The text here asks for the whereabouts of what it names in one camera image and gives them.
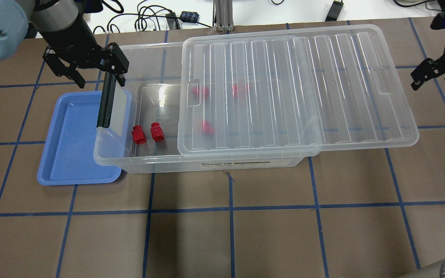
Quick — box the blue plastic tray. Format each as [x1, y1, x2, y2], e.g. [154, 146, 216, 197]
[37, 90, 121, 185]

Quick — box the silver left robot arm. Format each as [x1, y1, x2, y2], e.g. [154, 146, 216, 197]
[0, 0, 129, 88]

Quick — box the black power adapter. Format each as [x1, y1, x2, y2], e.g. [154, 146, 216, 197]
[325, 0, 344, 22]

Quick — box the aluminium frame post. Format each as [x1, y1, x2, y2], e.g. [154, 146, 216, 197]
[212, 0, 234, 32]

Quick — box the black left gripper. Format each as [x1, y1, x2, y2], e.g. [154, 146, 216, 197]
[42, 15, 129, 89]

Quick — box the red block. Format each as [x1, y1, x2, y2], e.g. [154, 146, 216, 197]
[131, 125, 147, 145]
[150, 122, 165, 142]

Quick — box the black box handle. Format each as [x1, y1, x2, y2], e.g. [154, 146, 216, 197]
[97, 72, 116, 128]

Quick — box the red block box centre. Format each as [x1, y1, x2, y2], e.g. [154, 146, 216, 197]
[201, 120, 215, 136]

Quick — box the clear plastic box lid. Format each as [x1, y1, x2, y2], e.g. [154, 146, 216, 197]
[178, 24, 419, 158]

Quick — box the clear plastic storage box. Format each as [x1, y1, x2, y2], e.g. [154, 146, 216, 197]
[93, 42, 317, 174]

